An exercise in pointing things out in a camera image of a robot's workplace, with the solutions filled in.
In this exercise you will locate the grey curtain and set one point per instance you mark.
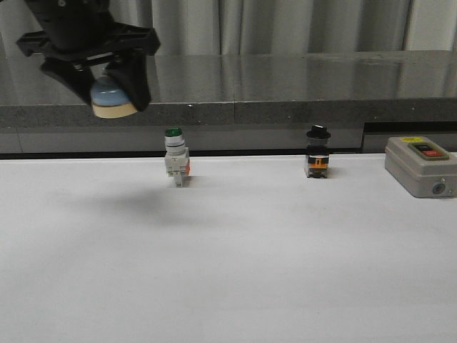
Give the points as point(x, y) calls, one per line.
point(292, 27)

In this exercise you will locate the green pushbutton switch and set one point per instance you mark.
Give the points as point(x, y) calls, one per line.
point(177, 159)

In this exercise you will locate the grey push button switch box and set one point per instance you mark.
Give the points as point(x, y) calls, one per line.
point(422, 167)

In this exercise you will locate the grey stone counter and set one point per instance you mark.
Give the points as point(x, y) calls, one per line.
point(240, 105)

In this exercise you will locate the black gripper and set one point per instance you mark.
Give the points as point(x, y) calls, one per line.
point(84, 34)

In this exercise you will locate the black rotary selector switch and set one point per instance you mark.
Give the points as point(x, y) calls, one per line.
point(317, 155)

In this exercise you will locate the light blue desk bell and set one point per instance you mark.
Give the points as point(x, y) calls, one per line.
point(109, 100)

